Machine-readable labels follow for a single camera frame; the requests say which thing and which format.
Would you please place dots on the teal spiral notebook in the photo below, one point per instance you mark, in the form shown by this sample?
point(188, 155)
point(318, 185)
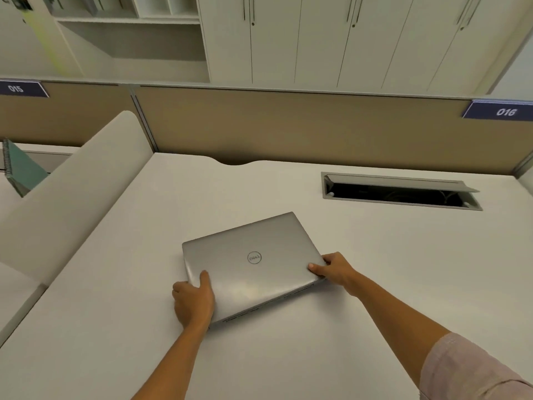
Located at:
point(23, 168)

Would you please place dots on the person's left forearm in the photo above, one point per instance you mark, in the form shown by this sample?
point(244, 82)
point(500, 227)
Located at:
point(175, 362)

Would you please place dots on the silver laptop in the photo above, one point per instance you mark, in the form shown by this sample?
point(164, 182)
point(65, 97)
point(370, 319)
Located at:
point(250, 266)

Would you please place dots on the white open shelf unit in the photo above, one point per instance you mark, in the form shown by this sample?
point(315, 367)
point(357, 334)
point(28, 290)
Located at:
point(125, 35)

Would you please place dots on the pink shirt sleeve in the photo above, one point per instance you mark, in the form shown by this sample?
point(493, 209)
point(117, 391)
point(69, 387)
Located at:
point(470, 370)

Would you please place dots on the person's left thumb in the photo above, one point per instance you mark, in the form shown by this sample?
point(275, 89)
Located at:
point(205, 279)

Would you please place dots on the white curved side divider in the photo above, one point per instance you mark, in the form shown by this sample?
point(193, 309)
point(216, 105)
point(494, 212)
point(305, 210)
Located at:
point(70, 195)

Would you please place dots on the dark blue desk label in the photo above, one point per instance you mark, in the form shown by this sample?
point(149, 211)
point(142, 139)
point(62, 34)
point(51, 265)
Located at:
point(21, 88)
point(499, 110)

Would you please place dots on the tan desk partition panel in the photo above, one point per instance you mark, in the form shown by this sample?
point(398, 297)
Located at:
point(324, 129)
point(62, 116)

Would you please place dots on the person's right forearm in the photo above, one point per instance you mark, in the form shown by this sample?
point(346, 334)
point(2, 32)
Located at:
point(395, 320)

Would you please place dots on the person's left hand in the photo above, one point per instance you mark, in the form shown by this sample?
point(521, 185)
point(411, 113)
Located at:
point(192, 303)

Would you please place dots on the person's right thumb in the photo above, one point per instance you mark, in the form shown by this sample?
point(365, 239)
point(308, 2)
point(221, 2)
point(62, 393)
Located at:
point(318, 269)

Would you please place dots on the person's right hand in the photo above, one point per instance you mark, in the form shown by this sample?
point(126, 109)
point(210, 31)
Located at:
point(338, 271)

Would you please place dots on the white cabinet with doors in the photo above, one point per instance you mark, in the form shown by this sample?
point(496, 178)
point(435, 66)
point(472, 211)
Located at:
point(354, 41)

